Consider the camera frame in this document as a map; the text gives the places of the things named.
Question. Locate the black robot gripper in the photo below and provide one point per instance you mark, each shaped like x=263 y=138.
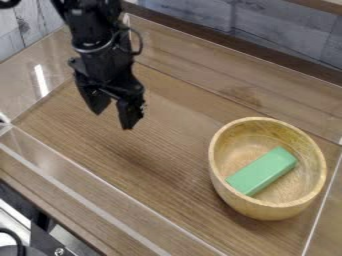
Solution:
x=104 y=78

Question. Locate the light wooden bowl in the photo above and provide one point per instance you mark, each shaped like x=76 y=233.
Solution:
x=243 y=140

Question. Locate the green rectangular block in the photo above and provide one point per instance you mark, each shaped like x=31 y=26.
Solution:
x=262 y=172

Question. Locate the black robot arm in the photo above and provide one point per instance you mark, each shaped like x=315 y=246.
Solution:
x=107 y=45

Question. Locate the clear acrylic corner bracket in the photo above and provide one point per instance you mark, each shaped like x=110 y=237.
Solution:
x=126 y=21

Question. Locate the clear acrylic enclosure wall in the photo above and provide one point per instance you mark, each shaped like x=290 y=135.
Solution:
x=131 y=189

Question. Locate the black metal table bracket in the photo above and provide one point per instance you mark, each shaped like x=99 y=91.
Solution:
x=44 y=245

